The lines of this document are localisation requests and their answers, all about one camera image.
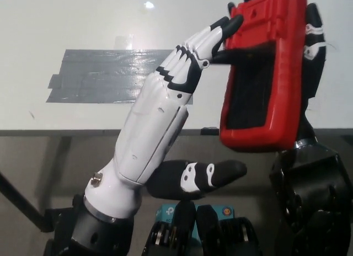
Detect black right hand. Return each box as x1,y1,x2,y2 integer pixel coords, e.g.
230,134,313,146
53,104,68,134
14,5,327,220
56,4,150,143
242,0,330,143

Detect white and black left hand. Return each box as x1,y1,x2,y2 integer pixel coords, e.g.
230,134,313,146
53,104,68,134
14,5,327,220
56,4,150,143
84,14,248,220

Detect red and black multimeter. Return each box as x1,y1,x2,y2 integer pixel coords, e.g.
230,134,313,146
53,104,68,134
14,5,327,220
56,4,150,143
220,0,308,153

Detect small black tape strip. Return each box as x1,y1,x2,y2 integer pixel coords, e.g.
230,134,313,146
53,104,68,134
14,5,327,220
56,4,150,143
200,126,221,135

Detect grey table leg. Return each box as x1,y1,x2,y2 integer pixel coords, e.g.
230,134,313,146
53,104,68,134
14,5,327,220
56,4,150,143
41,136,72,210

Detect black table brace bar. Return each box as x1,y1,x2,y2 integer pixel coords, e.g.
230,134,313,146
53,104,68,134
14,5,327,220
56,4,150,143
0,172,46,234

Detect grey duct tape patch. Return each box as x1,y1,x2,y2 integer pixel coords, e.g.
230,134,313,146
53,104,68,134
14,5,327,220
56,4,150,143
45,48,194,106

